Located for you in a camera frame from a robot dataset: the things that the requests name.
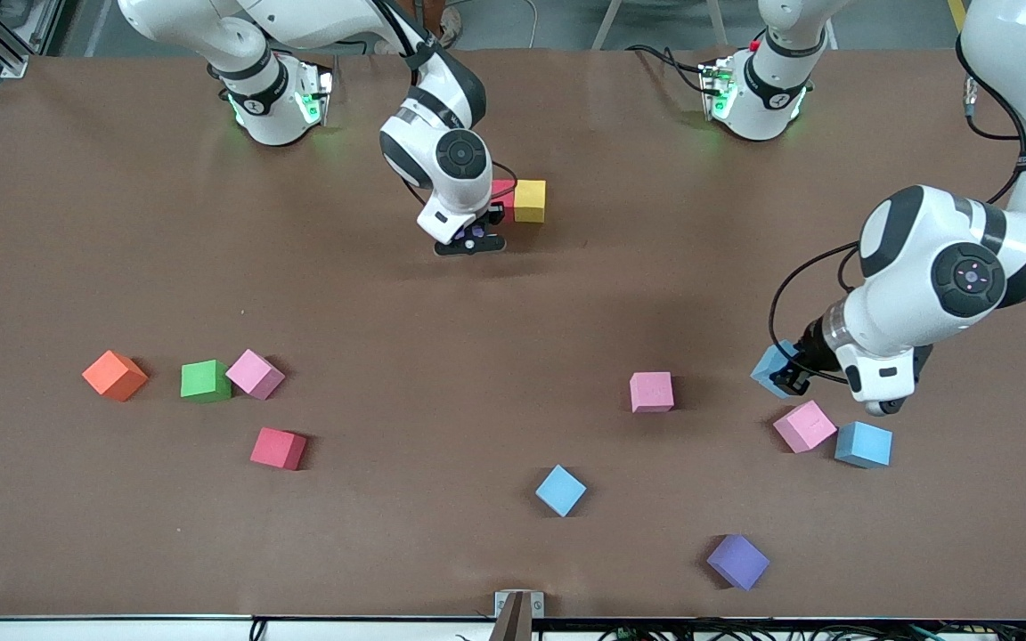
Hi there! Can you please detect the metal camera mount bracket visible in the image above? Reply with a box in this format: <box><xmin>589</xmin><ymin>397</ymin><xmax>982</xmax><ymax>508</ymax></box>
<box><xmin>488</xmin><ymin>590</ymin><xmax>546</xmax><ymax>641</ymax></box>

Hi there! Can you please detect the black left arm base cable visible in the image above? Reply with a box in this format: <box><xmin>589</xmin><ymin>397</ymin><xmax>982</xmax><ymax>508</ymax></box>
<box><xmin>627</xmin><ymin>43</ymin><xmax>710</xmax><ymax>94</ymax></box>

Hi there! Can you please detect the yellow foam block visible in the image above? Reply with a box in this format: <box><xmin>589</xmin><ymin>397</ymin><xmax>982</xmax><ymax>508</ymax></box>
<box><xmin>513</xmin><ymin>179</ymin><xmax>548</xmax><ymax>223</ymax></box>

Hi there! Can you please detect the pink foam block with slit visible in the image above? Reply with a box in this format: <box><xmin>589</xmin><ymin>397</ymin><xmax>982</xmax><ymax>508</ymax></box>
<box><xmin>772</xmin><ymin>399</ymin><xmax>838</xmax><ymax>455</ymax></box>

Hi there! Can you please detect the brown table cover sheet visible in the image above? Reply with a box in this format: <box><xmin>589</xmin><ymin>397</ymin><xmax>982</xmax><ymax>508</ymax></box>
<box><xmin>0</xmin><ymin>49</ymin><xmax>1026</xmax><ymax>620</ymax></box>

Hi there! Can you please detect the person leg with sneaker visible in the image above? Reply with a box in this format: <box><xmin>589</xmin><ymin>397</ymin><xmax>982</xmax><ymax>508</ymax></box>
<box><xmin>413</xmin><ymin>0</ymin><xmax>465</xmax><ymax>47</ymax></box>

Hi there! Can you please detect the green foam block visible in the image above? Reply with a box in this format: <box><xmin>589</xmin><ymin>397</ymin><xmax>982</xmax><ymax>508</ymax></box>
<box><xmin>180</xmin><ymin>359</ymin><xmax>232</xmax><ymax>405</ymax></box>

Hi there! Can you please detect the blue foam block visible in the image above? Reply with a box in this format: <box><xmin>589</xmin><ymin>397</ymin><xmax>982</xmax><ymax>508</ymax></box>
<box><xmin>750</xmin><ymin>340</ymin><xmax>801</xmax><ymax>399</ymax></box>
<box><xmin>834</xmin><ymin>420</ymin><xmax>894</xmax><ymax>470</ymax></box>
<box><xmin>534</xmin><ymin>464</ymin><xmax>588</xmax><ymax>518</ymax></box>

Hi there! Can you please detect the orange foam block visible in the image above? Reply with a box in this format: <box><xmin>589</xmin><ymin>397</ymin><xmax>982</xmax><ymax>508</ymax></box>
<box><xmin>81</xmin><ymin>349</ymin><xmax>150</xmax><ymax>403</ymax></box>

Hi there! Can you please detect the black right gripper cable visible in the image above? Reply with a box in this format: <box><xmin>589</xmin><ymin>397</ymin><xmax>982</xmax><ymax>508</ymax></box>
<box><xmin>484</xmin><ymin>158</ymin><xmax>520</xmax><ymax>207</ymax></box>

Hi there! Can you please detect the white stand leg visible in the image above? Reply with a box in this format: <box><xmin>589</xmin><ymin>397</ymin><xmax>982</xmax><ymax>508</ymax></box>
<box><xmin>707</xmin><ymin>0</ymin><xmax>735</xmax><ymax>47</ymax></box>
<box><xmin>590</xmin><ymin>0</ymin><xmax>628</xmax><ymax>51</ymax></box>

